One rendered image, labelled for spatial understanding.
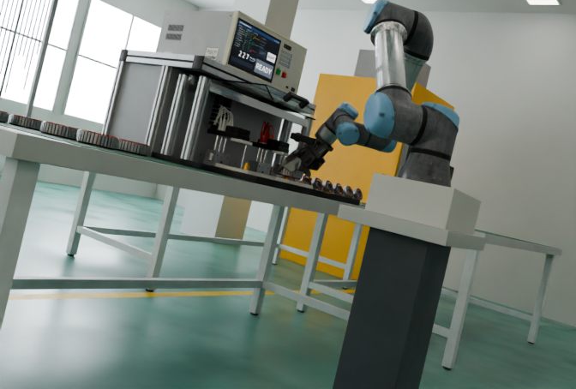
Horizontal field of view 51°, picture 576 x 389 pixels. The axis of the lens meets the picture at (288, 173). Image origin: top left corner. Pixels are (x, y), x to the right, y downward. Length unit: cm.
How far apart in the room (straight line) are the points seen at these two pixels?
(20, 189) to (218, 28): 113
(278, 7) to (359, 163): 185
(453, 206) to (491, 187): 570
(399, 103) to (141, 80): 99
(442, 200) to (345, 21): 724
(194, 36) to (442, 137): 104
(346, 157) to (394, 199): 432
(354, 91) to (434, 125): 439
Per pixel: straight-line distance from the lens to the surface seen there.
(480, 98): 755
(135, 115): 225
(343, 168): 596
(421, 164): 171
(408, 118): 169
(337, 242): 591
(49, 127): 187
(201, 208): 635
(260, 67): 230
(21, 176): 133
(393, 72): 180
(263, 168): 237
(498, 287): 722
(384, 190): 167
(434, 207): 161
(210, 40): 225
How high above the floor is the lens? 77
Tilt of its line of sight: 1 degrees up
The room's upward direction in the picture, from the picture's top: 13 degrees clockwise
